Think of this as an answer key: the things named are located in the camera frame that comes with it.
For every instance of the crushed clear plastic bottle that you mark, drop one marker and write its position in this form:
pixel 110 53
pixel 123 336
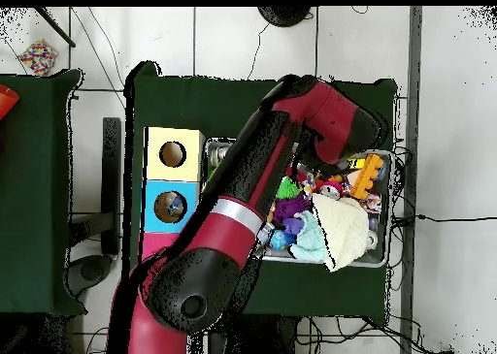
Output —
pixel 172 206

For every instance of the cream knitted cloth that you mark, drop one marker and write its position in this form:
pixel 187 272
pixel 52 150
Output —
pixel 342 230

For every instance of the red robot arm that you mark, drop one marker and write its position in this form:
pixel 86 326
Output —
pixel 233 214

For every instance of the wooden box with three holes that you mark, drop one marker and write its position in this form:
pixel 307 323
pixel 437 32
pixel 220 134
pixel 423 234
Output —
pixel 155 137

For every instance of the clear mesh bin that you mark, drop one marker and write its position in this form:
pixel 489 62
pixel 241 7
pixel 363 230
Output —
pixel 373 262

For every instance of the green furry googly-eyed toy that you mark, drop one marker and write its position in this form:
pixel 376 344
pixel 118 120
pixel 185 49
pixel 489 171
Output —
pixel 288 188

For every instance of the mint green cloth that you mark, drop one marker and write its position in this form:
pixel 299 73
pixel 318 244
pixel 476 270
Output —
pixel 307 241

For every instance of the orange toy brick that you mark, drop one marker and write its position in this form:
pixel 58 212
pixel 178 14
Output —
pixel 366 175

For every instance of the black round base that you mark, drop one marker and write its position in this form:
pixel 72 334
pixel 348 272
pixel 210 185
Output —
pixel 283 15

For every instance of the grey metal strip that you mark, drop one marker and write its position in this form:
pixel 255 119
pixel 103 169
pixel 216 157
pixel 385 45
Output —
pixel 415 98

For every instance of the dark green side table cloth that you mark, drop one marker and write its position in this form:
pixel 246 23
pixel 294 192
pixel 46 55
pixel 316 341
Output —
pixel 39 175

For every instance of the colourful patterned packet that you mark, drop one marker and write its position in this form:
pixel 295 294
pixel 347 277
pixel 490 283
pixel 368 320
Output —
pixel 37 57

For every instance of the black rod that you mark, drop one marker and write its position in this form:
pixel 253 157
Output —
pixel 56 28

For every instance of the small red object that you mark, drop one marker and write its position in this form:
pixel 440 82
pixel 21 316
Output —
pixel 6 99

